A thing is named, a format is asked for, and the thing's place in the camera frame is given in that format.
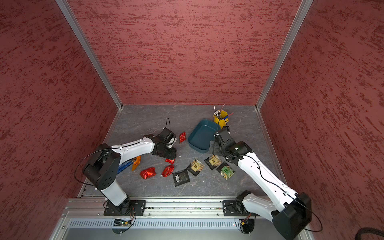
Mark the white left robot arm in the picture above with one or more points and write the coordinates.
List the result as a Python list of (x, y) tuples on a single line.
[(102, 168)]

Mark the black yellow label tea bag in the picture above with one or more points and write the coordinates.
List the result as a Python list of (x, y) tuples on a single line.
[(195, 167), (213, 162)]

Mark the blue black stapler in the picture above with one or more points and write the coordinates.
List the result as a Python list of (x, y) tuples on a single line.
[(124, 166)]

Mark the black green label tea bag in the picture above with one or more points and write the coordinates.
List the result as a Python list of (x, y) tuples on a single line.
[(225, 170)]

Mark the bundle of pencils with erasers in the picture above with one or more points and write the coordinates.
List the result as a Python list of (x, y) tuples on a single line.
[(217, 113)]

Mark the yellow metal pencil bucket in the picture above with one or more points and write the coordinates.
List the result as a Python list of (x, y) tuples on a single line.
[(222, 122)]

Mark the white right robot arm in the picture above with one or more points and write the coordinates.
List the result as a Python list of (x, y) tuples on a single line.
[(289, 211)]

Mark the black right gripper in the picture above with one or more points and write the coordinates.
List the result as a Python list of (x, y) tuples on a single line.
[(218, 145)]

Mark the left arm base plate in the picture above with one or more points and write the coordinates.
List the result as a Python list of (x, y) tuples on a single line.
[(127, 208)]

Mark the aluminium corner post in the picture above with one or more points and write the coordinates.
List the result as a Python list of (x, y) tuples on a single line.
[(79, 33), (291, 35)]

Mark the left aluminium corner post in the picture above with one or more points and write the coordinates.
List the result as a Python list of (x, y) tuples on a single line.
[(79, 33)]

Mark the aluminium front rail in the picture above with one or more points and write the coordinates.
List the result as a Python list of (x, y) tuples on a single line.
[(201, 207)]

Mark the red foil tea bag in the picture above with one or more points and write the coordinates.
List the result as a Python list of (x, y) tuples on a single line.
[(148, 173), (182, 137), (171, 161), (168, 171)]

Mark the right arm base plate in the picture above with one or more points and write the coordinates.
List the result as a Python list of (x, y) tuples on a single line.
[(234, 208)]

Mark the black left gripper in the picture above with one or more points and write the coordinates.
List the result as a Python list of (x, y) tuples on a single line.
[(171, 156)]

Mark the right aluminium corner post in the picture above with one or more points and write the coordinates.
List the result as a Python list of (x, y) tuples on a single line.
[(291, 35)]

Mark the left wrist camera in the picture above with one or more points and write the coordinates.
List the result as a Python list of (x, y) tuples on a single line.
[(166, 135)]

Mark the teal plastic storage box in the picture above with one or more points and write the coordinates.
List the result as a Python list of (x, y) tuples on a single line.
[(201, 137)]

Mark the orange tea bag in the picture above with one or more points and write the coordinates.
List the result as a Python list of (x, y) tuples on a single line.
[(136, 162)]

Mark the black barcode tea bag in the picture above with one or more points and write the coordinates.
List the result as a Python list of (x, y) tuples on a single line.
[(181, 177)]

